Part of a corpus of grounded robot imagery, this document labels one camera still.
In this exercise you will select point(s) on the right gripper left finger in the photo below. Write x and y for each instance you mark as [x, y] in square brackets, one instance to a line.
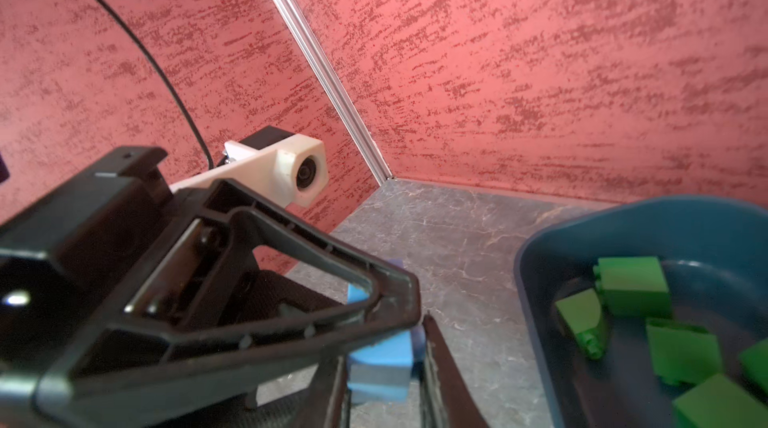
[326, 403]

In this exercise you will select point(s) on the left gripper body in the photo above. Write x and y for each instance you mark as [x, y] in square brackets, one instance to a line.
[50, 257]

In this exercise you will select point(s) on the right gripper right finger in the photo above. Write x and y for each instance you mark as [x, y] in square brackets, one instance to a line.
[445, 400]

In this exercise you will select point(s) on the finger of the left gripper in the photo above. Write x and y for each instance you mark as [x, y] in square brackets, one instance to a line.
[288, 284]

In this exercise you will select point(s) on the small blue brick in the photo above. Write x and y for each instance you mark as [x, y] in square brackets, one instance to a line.
[382, 372]

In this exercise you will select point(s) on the green brick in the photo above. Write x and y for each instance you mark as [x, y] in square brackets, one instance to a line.
[584, 318]
[753, 362]
[682, 353]
[719, 402]
[633, 287]

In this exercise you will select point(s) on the teal plastic bin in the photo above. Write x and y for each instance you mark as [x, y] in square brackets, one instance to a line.
[713, 252]

